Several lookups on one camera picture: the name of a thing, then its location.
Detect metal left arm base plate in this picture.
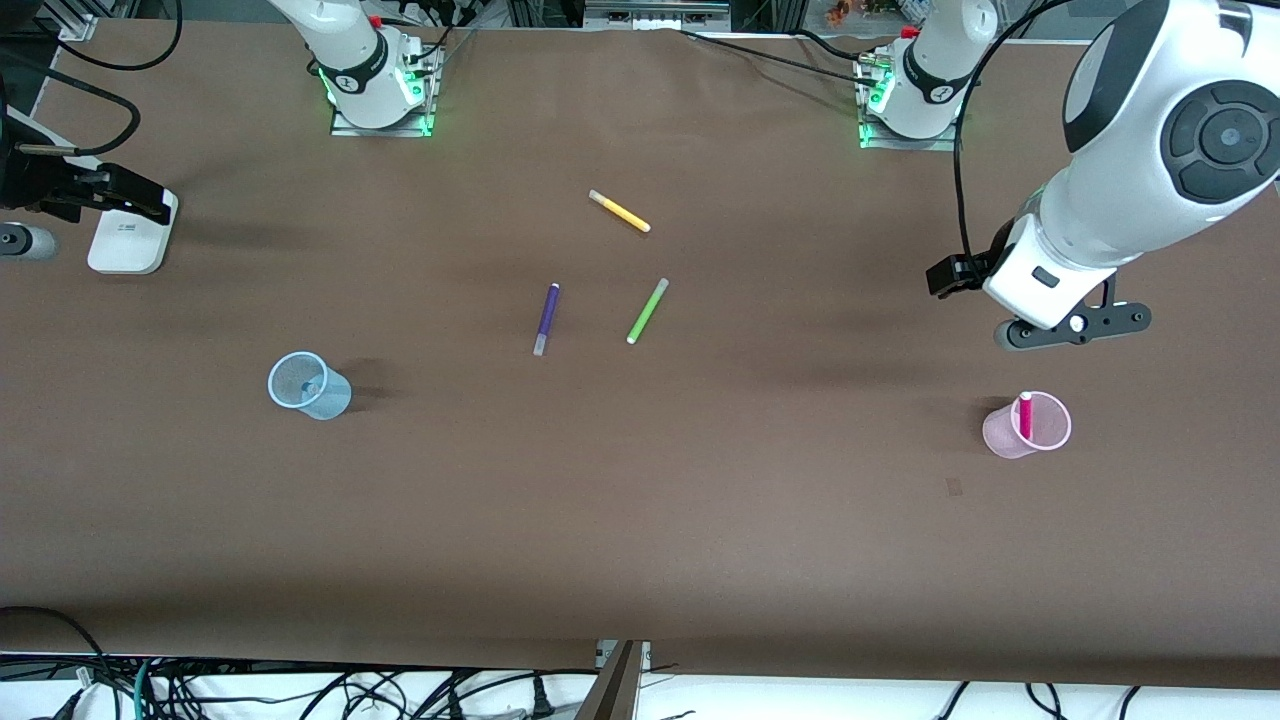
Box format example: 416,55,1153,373
857,50,964,153

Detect aluminium corner profile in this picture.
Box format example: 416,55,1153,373
40,0,98,43

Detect aluminium frame rail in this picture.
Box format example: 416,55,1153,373
583,0,733,31

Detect light pink plastic cup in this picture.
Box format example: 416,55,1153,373
982,389,1073,460

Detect light blue plastic cup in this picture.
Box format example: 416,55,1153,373
267,351,353,421

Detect green marker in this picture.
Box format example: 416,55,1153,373
626,278,670,346

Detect purple marker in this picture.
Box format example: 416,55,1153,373
533,283,561,357

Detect black curved floor cable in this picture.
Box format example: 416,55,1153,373
0,605,113,701

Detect black looping cable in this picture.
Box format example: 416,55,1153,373
55,0,185,73

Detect short black table cable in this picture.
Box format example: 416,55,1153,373
795,28,883,59

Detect white stand with base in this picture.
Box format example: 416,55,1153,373
87,188,180,276

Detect yellow marker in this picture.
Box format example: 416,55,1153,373
588,189,652,234

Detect long black table cable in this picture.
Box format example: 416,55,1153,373
680,28,869,83

